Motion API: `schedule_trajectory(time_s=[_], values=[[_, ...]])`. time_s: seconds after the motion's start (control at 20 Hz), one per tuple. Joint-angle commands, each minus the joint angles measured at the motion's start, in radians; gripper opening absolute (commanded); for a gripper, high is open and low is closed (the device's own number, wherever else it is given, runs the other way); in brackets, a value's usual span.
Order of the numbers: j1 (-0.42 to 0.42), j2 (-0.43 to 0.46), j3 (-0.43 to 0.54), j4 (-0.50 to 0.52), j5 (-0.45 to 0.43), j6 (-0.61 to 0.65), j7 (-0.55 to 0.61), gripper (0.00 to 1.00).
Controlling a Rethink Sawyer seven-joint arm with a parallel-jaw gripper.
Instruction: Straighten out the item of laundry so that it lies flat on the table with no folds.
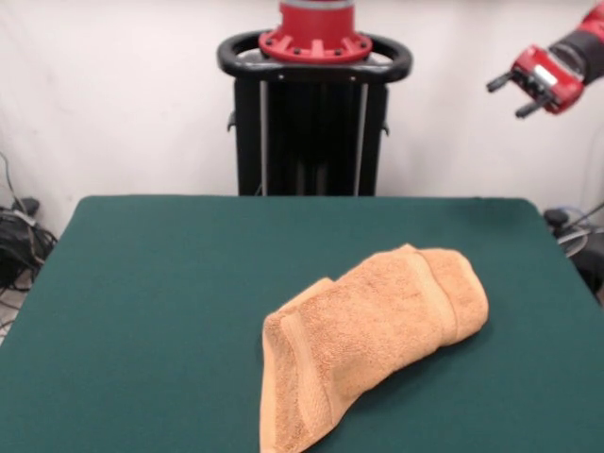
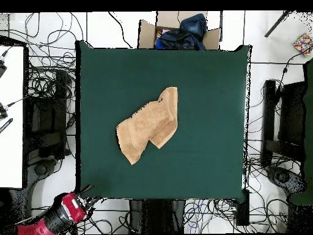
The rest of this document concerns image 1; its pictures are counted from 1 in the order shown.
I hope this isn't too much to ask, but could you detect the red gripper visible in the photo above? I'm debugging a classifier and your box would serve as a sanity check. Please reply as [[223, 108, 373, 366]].
[[486, 44, 586, 119]]

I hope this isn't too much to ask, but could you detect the tan terry towel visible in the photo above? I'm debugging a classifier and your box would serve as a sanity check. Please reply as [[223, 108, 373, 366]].
[[259, 243, 490, 441]]

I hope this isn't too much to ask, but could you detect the black floor object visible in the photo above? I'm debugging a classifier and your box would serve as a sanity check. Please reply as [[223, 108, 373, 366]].
[[573, 244, 604, 303]]

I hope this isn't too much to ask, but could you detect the dark green table cloth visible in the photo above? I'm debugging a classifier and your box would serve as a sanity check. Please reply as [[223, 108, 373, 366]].
[[0, 195, 604, 453]]

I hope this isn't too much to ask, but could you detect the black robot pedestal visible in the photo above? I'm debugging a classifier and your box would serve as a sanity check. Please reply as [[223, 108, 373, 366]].
[[216, 30, 414, 197]]

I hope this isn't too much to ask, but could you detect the black cable bundle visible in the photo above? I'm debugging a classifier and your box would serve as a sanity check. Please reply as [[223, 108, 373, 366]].
[[0, 150, 60, 294]]

